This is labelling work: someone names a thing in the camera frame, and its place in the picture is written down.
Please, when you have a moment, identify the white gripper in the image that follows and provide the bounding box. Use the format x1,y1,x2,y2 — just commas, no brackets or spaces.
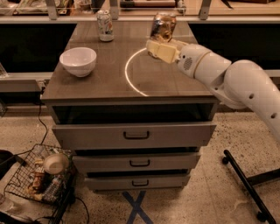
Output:
146,39,211,79

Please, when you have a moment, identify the top drawer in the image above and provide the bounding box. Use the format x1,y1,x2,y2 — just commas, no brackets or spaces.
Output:
52,122,216,151

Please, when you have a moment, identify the black power cable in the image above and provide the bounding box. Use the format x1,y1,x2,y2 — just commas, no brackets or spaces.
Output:
37,100,49,145

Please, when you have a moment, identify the middle drawer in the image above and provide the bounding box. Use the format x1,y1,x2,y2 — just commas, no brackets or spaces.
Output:
73,152,200,173

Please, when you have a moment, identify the snack bag in basket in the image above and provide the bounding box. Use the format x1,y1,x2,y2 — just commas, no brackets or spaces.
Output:
25,158,46,201

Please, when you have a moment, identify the grey drawer cabinet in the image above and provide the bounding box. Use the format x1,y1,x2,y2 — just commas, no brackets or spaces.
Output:
43,22,218,183

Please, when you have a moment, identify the drawer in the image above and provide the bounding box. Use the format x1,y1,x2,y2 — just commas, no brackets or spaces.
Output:
52,122,216,151
85,174,190,191
73,152,200,173

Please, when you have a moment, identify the orange soda can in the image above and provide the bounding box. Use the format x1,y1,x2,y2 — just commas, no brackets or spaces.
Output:
150,12,177,42

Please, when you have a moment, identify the white soda can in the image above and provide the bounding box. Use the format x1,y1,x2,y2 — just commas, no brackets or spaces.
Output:
97,10,114,42

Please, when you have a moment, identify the beige cup in basket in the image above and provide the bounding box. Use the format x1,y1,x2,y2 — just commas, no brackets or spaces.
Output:
43,153,69,175

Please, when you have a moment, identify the white bowl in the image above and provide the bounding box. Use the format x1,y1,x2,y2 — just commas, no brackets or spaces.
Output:
59,47,97,77

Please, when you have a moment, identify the black wire basket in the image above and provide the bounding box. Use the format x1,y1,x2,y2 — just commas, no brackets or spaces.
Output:
4,144,76,224

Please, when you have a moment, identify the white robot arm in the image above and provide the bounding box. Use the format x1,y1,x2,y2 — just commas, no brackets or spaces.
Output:
146,39,280,140

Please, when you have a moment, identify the bottom drawer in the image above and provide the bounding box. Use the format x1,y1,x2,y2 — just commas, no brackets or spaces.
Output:
85,174,190,191

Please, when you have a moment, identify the plastic water bottle in basket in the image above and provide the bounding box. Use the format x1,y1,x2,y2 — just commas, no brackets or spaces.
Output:
43,176,62,202

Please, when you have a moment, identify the black wheeled stand base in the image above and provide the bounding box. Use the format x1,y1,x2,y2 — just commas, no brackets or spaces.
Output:
222,150,280,224

